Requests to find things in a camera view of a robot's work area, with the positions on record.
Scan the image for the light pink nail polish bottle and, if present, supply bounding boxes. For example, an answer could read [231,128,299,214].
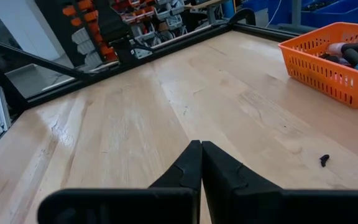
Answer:
[325,42,358,57]

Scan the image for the small black debris piece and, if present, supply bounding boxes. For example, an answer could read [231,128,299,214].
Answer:
[319,154,331,168]

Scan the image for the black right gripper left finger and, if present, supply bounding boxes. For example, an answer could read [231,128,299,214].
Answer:
[37,139,203,224]

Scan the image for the black aluminium table frame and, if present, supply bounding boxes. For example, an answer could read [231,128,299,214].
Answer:
[0,7,301,164]

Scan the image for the storage rack with bins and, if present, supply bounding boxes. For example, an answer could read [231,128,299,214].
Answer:
[35,0,198,68]

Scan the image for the blue plastic crates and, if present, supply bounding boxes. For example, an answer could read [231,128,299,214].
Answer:
[241,0,358,29]

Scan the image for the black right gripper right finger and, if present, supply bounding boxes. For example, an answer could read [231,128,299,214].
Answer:
[202,141,358,224]

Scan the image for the orange plastic basket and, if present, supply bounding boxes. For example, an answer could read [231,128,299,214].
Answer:
[277,21,358,110]

